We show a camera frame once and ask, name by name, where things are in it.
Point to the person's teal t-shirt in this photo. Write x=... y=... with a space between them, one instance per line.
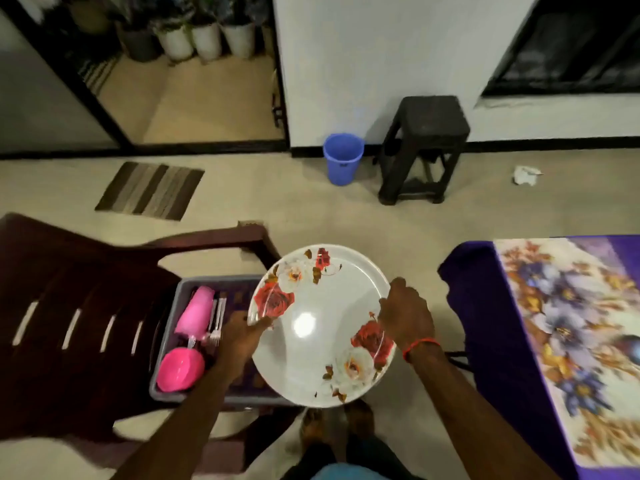
x=345 y=473

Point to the purple tablecloth table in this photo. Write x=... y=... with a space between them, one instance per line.
x=490 y=325

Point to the dark planter pot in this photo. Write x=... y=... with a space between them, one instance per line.
x=140 y=43

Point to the person's right hand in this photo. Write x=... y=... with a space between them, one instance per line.
x=405 y=315

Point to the person's left forearm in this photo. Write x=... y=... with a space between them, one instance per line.
x=180 y=435

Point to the person's right foot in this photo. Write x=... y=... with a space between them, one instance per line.
x=360 y=420

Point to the crumpled white paper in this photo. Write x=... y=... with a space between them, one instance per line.
x=526 y=175

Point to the red wrist thread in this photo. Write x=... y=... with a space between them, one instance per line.
x=420 y=345

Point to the person's foot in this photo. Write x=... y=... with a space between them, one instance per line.
x=360 y=420
x=312 y=427

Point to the striped brown rug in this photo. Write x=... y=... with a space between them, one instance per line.
x=150 y=190

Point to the black metal grille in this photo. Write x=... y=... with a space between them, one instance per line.
x=570 y=45

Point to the black stool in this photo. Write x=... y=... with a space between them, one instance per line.
x=435 y=120

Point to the blue plastic bucket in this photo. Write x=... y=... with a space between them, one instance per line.
x=343 y=160

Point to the person's right forearm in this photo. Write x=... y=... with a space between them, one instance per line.
x=480 y=425

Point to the small white planter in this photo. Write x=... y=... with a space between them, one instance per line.
x=238 y=39
x=207 y=41
x=177 y=45

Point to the white floral plate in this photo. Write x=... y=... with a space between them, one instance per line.
x=320 y=325

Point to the person's left foot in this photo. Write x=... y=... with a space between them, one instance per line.
x=312 y=427

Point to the grey plastic tray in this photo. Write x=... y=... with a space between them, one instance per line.
x=190 y=400

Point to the floral placemat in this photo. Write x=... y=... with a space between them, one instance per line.
x=570 y=315

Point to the person's dark trousers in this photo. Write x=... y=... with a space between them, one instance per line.
x=300 y=460

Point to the brown plastic chair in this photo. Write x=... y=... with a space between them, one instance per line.
x=80 y=325

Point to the person's left hand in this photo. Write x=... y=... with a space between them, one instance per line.
x=240 y=340

